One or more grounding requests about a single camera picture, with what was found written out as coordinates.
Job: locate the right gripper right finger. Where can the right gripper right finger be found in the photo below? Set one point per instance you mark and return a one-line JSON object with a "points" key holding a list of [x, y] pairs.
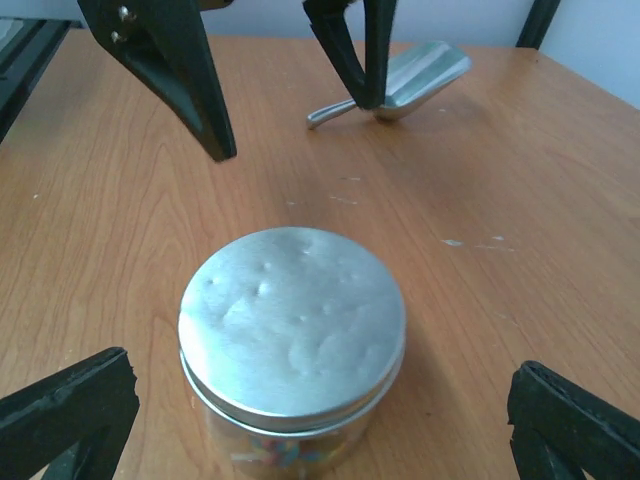
{"points": [[561, 431]]}

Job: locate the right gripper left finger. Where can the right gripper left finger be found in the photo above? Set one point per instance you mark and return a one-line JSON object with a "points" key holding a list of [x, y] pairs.
{"points": [[73, 424]]}

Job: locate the metal scoop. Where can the metal scoop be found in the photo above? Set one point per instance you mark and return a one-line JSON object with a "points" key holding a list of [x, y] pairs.
{"points": [[419, 73]]}

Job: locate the white round lid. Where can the white round lid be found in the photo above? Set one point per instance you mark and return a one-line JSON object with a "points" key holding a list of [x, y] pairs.
{"points": [[292, 330]]}

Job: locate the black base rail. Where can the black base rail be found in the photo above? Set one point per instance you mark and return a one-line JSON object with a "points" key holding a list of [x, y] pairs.
{"points": [[27, 47]]}

